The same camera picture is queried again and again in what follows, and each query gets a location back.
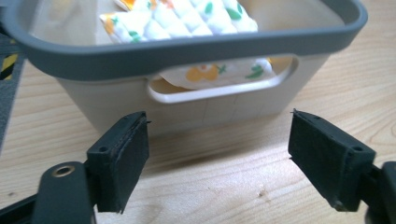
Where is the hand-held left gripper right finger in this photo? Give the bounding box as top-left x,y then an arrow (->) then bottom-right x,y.
287,108 -> 377,213

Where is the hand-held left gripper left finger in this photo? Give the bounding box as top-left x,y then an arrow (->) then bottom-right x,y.
86,110 -> 150,215

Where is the beige basket with grey rim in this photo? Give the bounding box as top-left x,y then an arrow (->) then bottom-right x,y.
0,0 -> 369,137

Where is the white quilted floral cloth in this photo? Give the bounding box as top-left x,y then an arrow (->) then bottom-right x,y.
98,0 -> 276,91

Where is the yellow and black striped tape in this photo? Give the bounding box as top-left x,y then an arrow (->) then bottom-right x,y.
0,53 -> 19,81

